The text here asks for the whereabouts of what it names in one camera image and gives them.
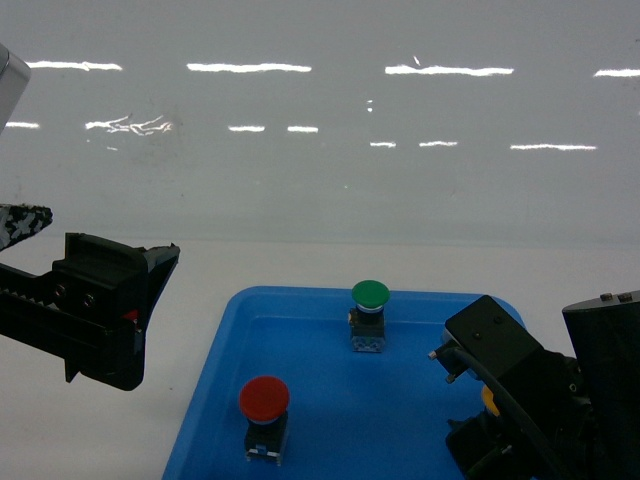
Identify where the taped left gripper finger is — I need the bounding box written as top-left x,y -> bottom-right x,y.
1,204 -> 53,250

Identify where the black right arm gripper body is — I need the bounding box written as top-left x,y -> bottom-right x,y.
445,349 -> 600,479

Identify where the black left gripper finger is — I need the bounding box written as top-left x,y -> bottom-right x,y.
134,244 -> 180,350

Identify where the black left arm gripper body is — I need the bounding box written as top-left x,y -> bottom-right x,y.
1,233 -> 146,391

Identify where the yellow mushroom push button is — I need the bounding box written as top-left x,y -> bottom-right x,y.
481,385 -> 500,417

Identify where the red mushroom push button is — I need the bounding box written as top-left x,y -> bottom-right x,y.
238,375 -> 290,466

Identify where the green mushroom push button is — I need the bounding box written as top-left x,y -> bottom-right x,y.
348,279 -> 391,353

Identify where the blue plastic tray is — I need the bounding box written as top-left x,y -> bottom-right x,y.
160,285 -> 596,480

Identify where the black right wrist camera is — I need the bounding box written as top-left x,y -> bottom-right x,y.
429,295 -> 543,399

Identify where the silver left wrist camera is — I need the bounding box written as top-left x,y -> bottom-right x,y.
0,44 -> 31,130

